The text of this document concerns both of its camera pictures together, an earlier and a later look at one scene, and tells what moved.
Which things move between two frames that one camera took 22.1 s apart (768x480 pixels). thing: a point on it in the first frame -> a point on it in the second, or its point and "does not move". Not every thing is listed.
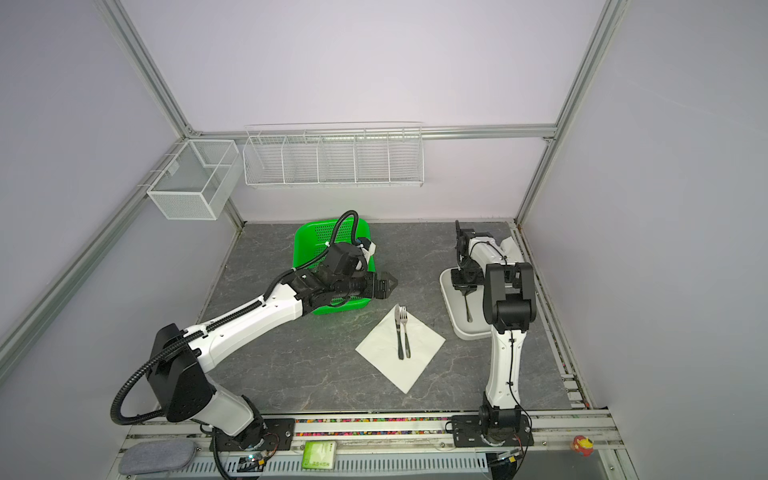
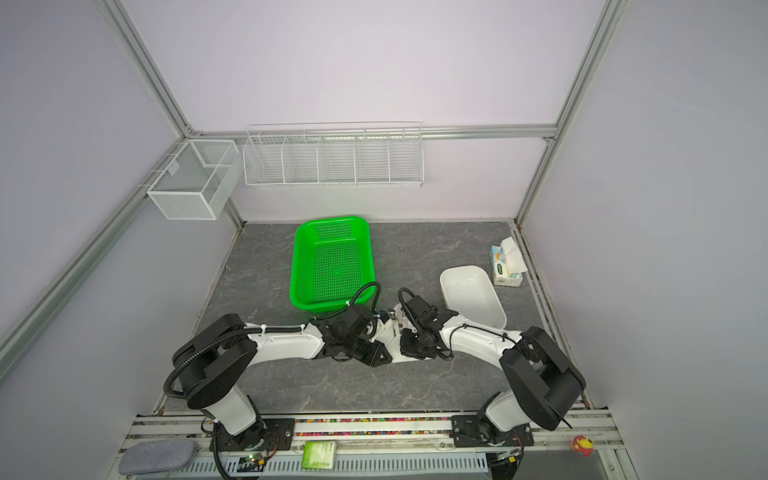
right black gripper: x=459 y=285 -> x=406 y=346
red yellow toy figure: x=583 y=445 does not move
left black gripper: x=384 y=289 -> x=374 y=358
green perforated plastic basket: x=309 y=239 does not move
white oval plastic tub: x=455 y=302 does not move
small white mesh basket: x=200 y=181 does not move
